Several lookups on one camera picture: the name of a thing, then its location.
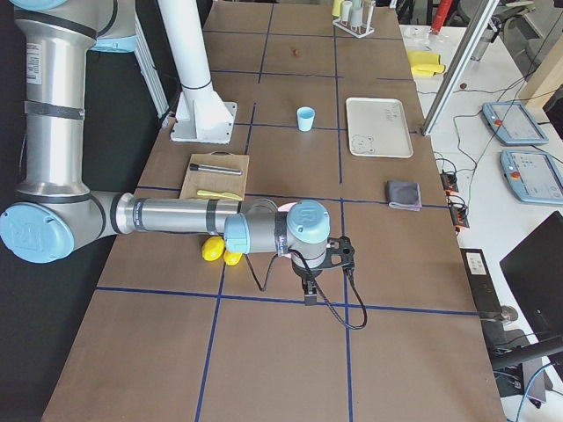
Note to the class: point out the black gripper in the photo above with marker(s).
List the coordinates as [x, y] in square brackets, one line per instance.
[304, 273]

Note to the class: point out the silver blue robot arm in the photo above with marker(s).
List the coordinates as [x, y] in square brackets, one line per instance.
[57, 213]

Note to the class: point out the pink bowl of ice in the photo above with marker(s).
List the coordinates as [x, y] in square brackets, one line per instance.
[283, 206]

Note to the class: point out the light blue plastic cup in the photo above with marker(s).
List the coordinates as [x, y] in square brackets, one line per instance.
[305, 116]

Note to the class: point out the yellow lemon far one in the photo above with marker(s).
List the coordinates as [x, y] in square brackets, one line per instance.
[232, 258]

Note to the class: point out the yellow lemon near board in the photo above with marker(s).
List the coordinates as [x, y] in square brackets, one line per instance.
[212, 249]

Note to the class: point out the yellow plastic knife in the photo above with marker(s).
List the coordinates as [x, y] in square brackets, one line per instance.
[219, 196]

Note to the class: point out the grey folded cloth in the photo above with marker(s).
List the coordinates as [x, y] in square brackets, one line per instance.
[403, 195]

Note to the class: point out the wooden cutting board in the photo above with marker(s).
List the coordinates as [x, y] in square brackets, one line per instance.
[213, 181]

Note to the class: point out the black power strip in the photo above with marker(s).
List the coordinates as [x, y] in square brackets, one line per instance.
[481, 284]

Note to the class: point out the cream bear serving tray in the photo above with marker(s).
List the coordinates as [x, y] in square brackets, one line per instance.
[377, 127]

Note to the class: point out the black monitor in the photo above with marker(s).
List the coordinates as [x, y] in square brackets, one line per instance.
[533, 271]

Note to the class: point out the blue teach pendant near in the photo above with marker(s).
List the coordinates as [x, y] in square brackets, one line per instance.
[532, 176]

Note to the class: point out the blue teach pendant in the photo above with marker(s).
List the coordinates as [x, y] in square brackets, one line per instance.
[532, 176]
[512, 123]

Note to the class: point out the yellow folded cloth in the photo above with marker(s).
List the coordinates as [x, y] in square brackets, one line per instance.
[425, 63]

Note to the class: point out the blue teach pendant far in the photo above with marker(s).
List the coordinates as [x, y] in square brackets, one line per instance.
[512, 123]

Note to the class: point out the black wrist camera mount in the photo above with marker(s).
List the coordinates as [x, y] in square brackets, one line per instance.
[339, 253]

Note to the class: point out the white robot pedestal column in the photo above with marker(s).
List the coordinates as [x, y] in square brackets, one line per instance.
[201, 115]

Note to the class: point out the white wire cup rack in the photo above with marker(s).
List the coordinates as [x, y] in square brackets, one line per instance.
[354, 17]

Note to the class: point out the aluminium frame post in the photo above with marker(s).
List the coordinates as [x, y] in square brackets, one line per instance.
[465, 49]

